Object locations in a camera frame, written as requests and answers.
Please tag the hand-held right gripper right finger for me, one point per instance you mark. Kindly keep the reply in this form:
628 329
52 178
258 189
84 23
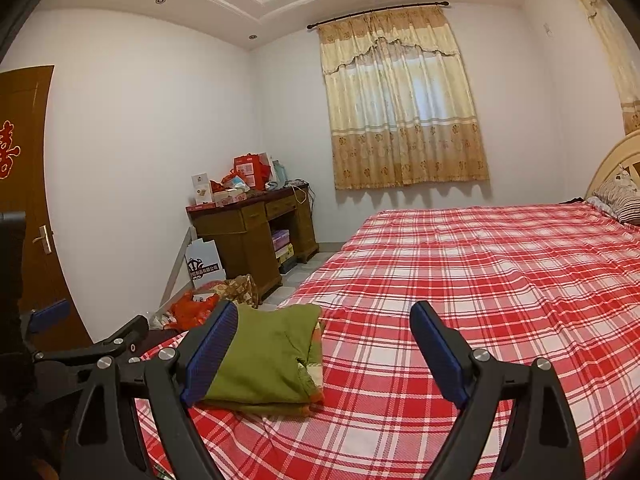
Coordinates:
440 355

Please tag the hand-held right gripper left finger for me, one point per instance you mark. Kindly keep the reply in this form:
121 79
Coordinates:
210 355

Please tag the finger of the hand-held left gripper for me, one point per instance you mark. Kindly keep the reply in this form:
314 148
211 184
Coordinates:
50 312
132 327

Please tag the striped green orange knit sweater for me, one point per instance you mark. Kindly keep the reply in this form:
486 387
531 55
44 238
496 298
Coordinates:
270 355

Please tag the crumpled white plastic bag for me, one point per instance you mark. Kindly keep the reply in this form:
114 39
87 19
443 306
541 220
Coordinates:
161 321

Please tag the red plastic bag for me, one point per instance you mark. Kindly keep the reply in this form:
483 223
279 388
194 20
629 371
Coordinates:
192 310

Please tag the white leaning slat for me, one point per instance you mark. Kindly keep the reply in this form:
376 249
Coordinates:
174 270

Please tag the red plaid bed sheet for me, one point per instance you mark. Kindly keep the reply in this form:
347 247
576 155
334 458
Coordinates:
475 260

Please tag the brown wooden door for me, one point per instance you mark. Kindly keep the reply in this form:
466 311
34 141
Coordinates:
35 160

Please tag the red paper door decoration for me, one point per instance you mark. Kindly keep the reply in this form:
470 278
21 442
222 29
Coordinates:
7 150

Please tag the brown wooden desk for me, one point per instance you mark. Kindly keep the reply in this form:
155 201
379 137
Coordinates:
250 245

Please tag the yellow box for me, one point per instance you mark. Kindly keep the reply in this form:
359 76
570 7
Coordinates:
285 253

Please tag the purple box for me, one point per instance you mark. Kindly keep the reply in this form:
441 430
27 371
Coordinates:
281 237

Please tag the white upright box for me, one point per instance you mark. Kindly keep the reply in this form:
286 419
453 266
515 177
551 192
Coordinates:
201 187

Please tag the pink flat box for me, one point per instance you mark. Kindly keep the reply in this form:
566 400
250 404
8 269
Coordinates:
230 196

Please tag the red gift bags on desk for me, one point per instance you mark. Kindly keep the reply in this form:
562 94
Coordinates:
252 170

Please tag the pale blue pack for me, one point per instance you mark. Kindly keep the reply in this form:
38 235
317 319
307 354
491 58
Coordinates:
278 172

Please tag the floral striped pillow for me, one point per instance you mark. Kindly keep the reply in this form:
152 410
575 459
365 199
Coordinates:
617 195

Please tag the beige patterned window curtain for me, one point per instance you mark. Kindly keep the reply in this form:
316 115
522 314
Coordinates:
400 110

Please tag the cream wooden headboard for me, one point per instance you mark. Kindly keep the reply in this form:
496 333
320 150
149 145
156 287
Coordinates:
612 160

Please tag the long beige patterned curtain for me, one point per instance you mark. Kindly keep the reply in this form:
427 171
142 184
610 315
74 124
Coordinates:
627 85

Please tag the black curtain rod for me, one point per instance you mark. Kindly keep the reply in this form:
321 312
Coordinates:
312 26

